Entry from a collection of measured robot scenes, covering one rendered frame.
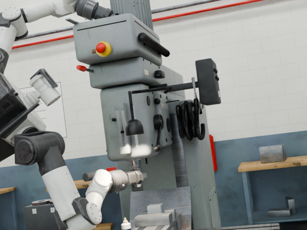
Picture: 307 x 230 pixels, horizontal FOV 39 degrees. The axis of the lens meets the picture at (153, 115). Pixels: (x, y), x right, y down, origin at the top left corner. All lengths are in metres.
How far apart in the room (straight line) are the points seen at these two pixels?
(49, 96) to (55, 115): 5.11
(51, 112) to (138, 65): 5.06
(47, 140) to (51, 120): 5.28
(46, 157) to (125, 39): 0.56
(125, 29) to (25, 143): 0.60
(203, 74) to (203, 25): 4.18
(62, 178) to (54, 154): 0.09
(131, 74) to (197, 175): 0.71
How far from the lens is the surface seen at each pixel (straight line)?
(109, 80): 1.82
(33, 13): 1.99
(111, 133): 1.85
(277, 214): 5.57
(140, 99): 1.82
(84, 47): 1.78
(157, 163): 2.28
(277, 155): 5.50
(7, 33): 1.92
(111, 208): 6.52
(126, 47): 1.72
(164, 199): 2.26
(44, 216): 2.10
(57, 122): 6.74
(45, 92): 1.65
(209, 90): 2.05
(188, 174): 2.25
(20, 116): 1.52
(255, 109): 6.03
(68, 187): 1.48
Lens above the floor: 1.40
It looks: 3 degrees up
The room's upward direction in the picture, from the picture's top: 7 degrees counter-clockwise
